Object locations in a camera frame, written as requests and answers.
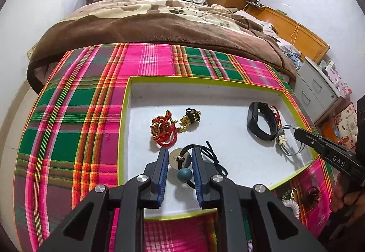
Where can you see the black wristband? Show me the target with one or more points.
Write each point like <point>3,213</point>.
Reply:
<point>252,118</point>

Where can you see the person's right forearm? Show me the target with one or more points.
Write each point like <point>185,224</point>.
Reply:
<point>348,232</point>

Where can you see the white power strip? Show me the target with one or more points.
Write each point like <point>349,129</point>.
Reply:
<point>256,4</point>

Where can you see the pink patterned box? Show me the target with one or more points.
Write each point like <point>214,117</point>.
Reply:
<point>336,78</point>

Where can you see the person's right hand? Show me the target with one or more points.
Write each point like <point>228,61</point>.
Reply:
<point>342,200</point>

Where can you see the brown patterned blanket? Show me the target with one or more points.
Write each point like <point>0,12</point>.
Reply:
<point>142,29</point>

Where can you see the pile of light clothes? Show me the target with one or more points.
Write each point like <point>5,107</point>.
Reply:
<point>268,26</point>

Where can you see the grey drawer cabinet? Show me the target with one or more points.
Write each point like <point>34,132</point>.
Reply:
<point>316,89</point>

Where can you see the orange printed box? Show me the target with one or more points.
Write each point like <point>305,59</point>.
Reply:
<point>346,123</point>

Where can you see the shallow yellow-green cardboard box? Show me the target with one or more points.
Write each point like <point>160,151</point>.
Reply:
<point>228,103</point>

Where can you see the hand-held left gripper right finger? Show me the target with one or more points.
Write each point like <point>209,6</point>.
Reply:
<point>198,178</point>

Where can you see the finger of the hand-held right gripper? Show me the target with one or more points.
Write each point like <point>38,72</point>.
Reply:
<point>308,138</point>

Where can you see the pink green plaid cloth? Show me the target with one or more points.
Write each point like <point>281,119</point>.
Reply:
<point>71,126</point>

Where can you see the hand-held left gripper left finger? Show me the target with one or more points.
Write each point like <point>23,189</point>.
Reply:
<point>163,175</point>

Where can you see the wooden bed headboard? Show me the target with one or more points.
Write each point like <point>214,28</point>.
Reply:
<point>302,32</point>

